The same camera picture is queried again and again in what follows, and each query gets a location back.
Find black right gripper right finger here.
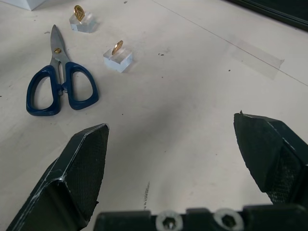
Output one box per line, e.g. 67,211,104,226
233,111,308,205

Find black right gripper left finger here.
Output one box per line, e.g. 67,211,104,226
6,123,111,231

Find clear tape strip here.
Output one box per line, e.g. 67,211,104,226
227,39,286,80

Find clear acrylic coin stand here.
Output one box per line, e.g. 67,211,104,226
103,47,133,73
69,11,99,34

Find gold coin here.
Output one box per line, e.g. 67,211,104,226
112,40,124,55
73,5,85,20

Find white paper sheet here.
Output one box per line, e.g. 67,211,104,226
0,0,47,12

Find blue handled steel scissors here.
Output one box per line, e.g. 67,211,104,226
26,24,100,117

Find dark metal frame rail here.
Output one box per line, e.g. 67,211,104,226
223,0,308,31

